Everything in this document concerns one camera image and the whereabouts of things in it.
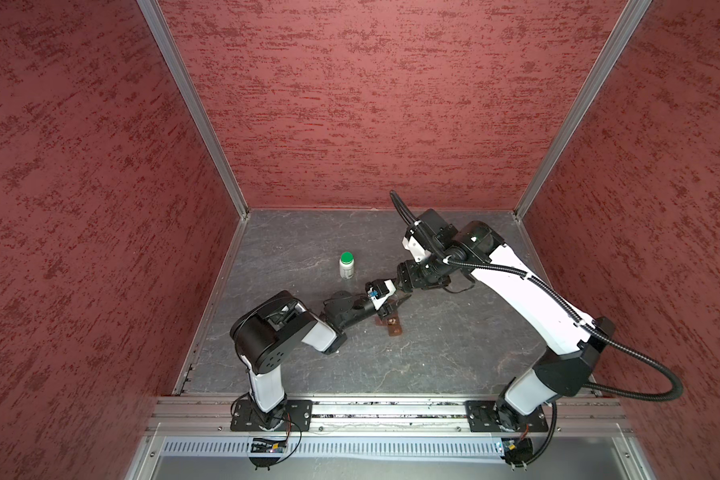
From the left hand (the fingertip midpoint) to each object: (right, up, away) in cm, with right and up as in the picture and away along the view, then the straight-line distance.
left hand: (404, 288), depth 81 cm
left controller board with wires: (-36, -39, -9) cm, 54 cm away
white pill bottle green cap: (-17, +5, +13) cm, 22 cm away
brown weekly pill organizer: (-3, -12, +8) cm, 15 cm away
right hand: (0, +1, -11) cm, 11 cm away
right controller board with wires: (+27, -39, -10) cm, 48 cm away
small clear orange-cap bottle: (-1, -2, -1) cm, 2 cm away
